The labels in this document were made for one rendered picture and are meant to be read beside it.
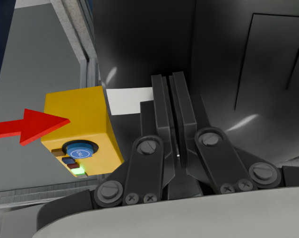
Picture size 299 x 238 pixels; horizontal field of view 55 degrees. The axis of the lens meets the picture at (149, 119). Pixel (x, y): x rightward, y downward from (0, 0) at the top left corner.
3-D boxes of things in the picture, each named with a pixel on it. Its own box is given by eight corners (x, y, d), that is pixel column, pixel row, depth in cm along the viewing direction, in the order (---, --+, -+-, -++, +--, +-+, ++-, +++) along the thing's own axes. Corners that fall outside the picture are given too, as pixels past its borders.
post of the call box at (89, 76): (98, 67, 60) (99, 117, 54) (84, 69, 60) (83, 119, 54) (95, 57, 58) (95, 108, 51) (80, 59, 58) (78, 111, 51)
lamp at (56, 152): (66, 152, 45) (66, 156, 45) (55, 153, 45) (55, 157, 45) (62, 147, 44) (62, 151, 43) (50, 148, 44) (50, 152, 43)
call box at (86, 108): (123, 124, 60) (126, 172, 55) (76, 131, 61) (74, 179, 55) (105, 76, 46) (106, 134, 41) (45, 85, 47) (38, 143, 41)
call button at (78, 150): (96, 148, 46) (96, 158, 45) (72, 151, 46) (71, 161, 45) (89, 137, 43) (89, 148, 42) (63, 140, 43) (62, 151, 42)
